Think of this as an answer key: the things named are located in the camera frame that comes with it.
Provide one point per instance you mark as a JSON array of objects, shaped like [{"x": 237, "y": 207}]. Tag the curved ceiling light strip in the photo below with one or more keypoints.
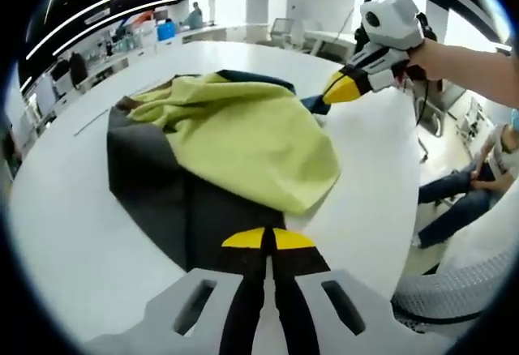
[
  {"x": 113, "y": 16},
  {"x": 105, "y": 1}
]

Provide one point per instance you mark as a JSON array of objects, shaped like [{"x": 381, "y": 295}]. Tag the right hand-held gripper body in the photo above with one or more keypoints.
[{"x": 393, "y": 22}]

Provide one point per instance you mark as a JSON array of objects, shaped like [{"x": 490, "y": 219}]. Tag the person's right hand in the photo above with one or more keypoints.
[{"x": 427, "y": 61}]

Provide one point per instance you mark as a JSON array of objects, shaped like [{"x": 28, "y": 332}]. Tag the white desk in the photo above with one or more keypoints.
[{"x": 328, "y": 41}]

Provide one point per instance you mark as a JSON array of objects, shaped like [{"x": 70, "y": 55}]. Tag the yellow blue grey garment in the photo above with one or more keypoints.
[{"x": 243, "y": 140}]

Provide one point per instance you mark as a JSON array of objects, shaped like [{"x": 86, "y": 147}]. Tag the blue barrel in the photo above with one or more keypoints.
[{"x": 166, "y": 31}]

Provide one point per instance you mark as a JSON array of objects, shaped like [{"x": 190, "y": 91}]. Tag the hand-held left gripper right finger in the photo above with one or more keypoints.
[{"x": 296, "y": 310}]

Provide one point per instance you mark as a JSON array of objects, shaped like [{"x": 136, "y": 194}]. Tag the white long flat plate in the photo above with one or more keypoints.
[{"x": 91, "y": 124}]

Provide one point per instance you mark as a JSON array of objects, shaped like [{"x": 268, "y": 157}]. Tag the row of white cabinets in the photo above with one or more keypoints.
[{"x": 134, "y": 53}]

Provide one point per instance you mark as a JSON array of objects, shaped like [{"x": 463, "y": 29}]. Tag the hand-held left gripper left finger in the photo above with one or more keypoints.
[{"x": 243, "y": 310}]

